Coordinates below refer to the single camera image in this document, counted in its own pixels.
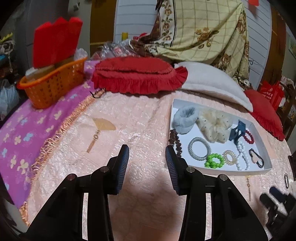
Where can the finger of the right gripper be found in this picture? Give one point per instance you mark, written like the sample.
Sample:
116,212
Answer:
280,197
269,204

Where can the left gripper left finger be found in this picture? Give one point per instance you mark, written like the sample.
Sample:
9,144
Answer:
117,169

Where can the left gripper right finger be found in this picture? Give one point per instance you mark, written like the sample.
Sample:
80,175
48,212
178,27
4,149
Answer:
177,169

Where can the blue hair claw clip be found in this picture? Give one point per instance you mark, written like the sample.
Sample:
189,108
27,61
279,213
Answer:
237,132

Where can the pink bedspread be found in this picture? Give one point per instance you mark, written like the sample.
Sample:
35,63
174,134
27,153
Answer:
147,207

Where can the white cardboard box lid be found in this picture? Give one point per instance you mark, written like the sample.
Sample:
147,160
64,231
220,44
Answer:
216,142

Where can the grey fuzzy scrunchie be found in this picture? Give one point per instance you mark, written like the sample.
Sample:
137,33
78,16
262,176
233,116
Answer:
185,118

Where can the cream dotted chiffon scrunchie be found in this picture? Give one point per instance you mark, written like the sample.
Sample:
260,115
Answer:
215,125

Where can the red ruffled cushion right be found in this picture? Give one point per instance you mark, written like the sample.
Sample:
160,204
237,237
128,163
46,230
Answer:
264,114

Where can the red ruffled cushion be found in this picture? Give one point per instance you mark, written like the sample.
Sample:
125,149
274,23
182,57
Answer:
137,75
264,114

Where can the red ruffled cushion left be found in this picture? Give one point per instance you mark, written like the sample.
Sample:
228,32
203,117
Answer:
137,75

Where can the purple floral blanket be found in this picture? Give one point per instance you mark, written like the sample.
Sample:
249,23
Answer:
25,132

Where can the white pillow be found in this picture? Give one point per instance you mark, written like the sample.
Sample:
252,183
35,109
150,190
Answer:
212,81

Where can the orange plastic basket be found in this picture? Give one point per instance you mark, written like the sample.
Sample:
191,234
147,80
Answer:
48,89

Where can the red gift bag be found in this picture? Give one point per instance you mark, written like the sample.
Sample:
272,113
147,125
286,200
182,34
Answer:
273,93

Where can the clear plastic bag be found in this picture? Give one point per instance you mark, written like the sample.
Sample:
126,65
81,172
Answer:
113,49

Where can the red box in basket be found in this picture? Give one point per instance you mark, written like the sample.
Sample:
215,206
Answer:
55,42

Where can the floral beige quilt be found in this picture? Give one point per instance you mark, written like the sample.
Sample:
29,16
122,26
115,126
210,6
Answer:
211,32

